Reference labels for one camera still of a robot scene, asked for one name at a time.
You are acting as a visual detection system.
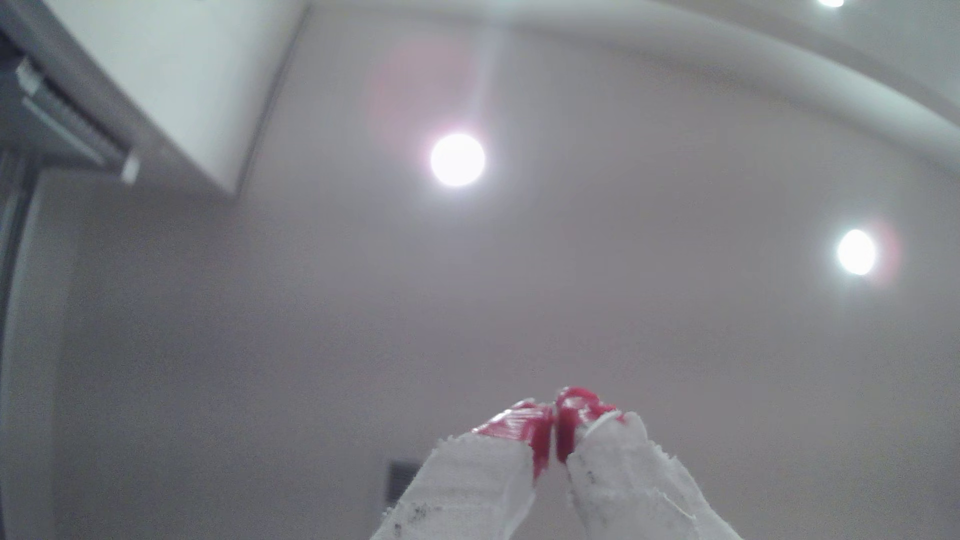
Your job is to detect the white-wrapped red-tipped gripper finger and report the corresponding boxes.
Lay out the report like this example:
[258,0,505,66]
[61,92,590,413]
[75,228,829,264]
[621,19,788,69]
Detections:
[555,386,741,540]
[371,399,556,540]

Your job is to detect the dark rectangular wall vent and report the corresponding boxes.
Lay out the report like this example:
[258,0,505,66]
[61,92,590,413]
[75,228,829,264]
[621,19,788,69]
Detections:
[385,457,423,508]

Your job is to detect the grey vertical frame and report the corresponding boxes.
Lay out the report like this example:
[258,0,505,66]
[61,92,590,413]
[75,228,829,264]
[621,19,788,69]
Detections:
[0,150,46,540]

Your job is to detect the white wall air conditioner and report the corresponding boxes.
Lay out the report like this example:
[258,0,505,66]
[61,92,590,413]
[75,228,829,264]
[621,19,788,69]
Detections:
[0,0,313,198]

